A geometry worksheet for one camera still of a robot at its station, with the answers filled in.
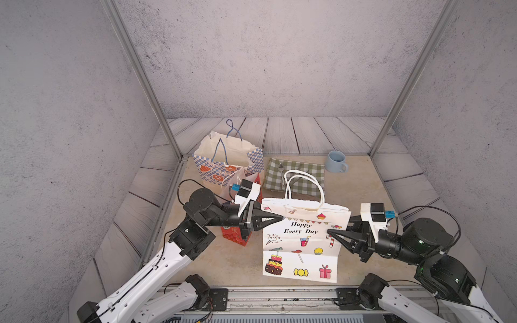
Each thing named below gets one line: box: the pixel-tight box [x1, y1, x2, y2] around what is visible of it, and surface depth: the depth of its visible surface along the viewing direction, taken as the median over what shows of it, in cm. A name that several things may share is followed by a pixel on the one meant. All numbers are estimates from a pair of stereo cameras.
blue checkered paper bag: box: [192, 131, 265, 187], surface depth 91 cm
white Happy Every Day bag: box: [261, 170, 352, 284], surface depth 55 cm
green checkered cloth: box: [262, 157, 326, 198], surface depth 114 cm
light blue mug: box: [325, 150, 349, 173], surface depth 114 cm
